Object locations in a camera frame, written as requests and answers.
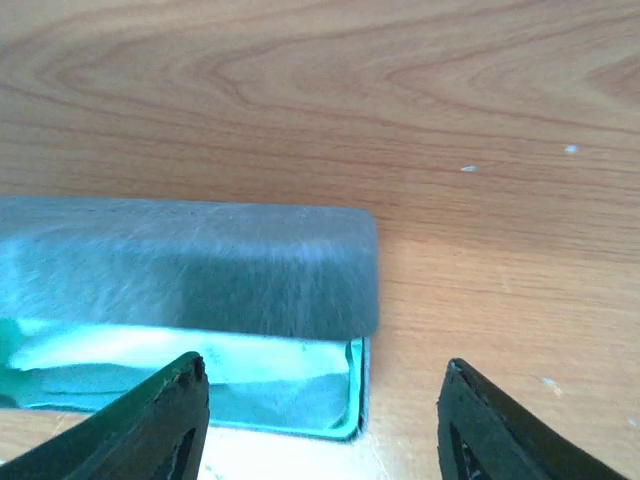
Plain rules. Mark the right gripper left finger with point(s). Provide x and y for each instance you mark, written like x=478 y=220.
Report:
x=156 y=430

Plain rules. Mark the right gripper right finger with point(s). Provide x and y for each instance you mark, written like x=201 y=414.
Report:
x=483 y=433

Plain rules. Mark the blue cleaning cloth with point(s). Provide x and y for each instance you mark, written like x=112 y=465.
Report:
x=252 y=382

